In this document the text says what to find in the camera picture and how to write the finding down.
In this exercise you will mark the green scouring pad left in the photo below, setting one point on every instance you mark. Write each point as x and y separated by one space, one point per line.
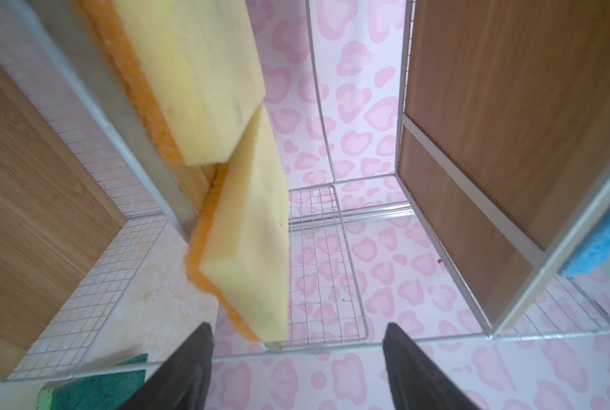
106 391

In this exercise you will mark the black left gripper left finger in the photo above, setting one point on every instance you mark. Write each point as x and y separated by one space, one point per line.
183 381

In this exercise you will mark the white wire wooden shelf rack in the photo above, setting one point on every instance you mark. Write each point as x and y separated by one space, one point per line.
492 118

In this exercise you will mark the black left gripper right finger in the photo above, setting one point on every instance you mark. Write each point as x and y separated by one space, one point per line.
416 382

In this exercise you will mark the yellow sponge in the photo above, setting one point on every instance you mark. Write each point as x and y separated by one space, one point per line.
239 250
190 69

